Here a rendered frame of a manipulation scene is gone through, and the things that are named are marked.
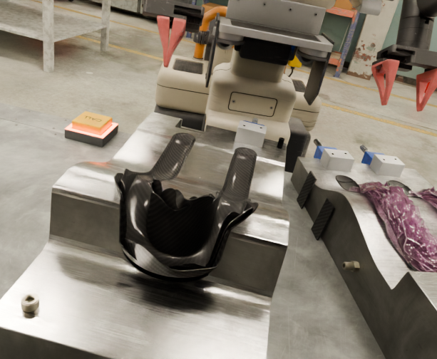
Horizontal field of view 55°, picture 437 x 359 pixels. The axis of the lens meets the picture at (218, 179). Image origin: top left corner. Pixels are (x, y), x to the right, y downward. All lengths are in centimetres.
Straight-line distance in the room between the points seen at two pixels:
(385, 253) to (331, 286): 9
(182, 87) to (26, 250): 88
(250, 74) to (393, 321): 74
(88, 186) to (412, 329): 39
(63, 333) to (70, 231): 12
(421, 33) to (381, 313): 50
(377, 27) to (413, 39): 488
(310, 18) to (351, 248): 59
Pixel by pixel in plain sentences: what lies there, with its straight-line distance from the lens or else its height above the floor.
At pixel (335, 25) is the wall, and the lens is 603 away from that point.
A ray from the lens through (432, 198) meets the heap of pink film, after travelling 75.
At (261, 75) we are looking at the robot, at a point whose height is 91.
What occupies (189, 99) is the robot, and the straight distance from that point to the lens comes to 138.
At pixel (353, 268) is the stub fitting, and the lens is 62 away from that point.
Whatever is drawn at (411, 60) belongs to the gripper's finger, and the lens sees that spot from 83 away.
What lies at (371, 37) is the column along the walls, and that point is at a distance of 574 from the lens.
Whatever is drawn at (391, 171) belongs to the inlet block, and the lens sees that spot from 89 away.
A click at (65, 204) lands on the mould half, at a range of 49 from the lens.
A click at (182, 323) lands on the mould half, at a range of 44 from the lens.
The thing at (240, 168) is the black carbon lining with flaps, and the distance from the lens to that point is 69.
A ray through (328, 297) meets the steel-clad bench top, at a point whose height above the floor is 80.
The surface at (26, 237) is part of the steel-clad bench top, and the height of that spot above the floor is 80.
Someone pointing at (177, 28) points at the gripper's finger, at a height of 105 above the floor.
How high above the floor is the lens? 119
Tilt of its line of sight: 29 degrees down
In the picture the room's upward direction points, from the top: 12 degrees clockwise
